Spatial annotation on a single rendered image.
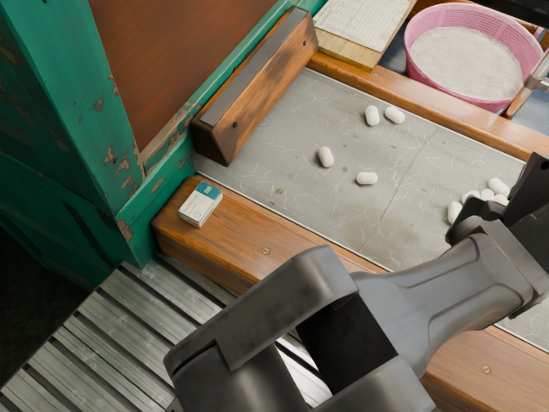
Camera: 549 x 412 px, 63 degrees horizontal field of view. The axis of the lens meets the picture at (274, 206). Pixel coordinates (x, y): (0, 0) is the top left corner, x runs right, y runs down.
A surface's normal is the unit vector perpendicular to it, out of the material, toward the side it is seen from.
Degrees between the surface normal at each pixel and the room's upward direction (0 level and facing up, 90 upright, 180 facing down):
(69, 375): 0
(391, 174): 0
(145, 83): 90
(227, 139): 66
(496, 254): 31
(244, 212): 0
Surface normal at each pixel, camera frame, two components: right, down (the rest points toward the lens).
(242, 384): 0.09, -0.51
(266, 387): 0.36, -0.61
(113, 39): 0.87, 0.44
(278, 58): 0.81, 0.22
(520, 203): -0.33, 0.25
